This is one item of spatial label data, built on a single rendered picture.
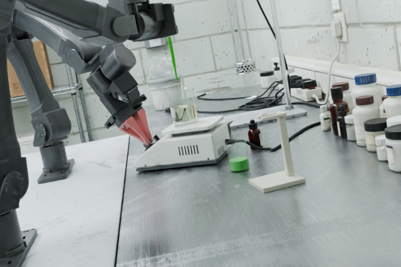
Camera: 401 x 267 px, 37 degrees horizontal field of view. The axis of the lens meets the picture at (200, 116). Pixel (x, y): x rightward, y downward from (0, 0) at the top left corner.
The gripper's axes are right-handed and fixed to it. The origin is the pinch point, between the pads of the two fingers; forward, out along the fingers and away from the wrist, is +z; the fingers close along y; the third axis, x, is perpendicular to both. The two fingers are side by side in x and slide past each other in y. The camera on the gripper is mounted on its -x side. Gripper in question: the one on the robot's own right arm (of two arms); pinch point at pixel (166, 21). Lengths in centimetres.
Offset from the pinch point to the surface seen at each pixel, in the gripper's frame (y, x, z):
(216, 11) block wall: 55, -4, 241
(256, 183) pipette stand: -20.7, 31.7, -25.2
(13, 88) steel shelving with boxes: 154, 18, 159
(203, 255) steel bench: -19, 33, -54
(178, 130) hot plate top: 0.2, 23.9, -4.6
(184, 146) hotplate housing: -0.7, 27.7, -5.2
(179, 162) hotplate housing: 1.0, 31.0, -5.2
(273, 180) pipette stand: -23.6, 31.7, -24.3
